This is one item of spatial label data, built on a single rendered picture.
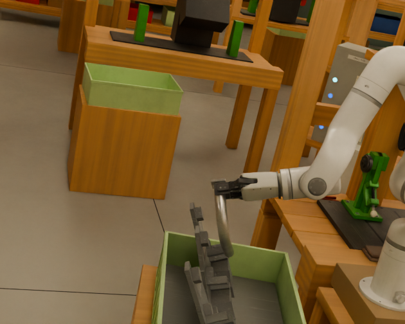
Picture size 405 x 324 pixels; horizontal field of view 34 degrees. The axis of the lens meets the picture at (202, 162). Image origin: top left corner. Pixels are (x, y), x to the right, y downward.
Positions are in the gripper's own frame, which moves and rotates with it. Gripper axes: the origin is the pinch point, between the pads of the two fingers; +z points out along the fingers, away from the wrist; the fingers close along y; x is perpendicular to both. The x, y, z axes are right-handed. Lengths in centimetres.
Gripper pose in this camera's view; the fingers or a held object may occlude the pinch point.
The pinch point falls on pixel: (222, 191)
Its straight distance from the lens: 180.5
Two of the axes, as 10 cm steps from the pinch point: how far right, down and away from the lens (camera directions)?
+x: 0.7, 9.1, -4.1
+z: -9.9, 1.1, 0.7
